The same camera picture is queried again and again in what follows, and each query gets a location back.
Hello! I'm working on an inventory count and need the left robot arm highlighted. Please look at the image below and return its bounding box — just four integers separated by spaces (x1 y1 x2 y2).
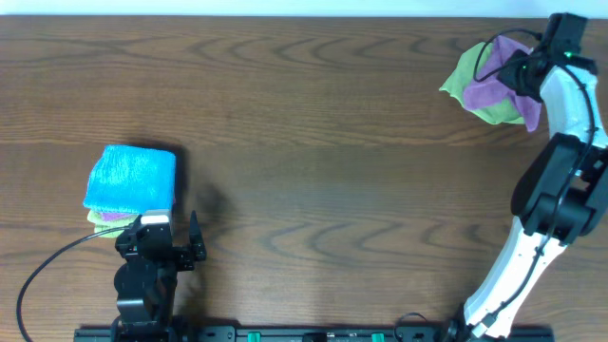
110 210 207 341

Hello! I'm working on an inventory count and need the folded blue cloth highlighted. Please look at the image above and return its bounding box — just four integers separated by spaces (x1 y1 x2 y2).
83 144 177 214

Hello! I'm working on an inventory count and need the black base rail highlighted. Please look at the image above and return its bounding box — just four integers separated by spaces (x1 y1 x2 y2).
73 323 556 342

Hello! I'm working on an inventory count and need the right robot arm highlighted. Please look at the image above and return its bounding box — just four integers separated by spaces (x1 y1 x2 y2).
445 50 607 341

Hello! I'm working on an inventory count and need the folded green cloth in stack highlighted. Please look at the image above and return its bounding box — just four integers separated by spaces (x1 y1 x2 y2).
87 210 138 233

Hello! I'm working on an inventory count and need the folded purple cloth in stack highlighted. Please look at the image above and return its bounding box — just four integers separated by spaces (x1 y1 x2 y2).
101 213 137 221

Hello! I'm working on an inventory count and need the crumpled green cloth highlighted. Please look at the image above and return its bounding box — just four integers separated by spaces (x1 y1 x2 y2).
439 43 524 124

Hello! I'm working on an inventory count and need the purple microfiber cloth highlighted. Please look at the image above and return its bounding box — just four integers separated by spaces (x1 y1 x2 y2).
463 36 542 132

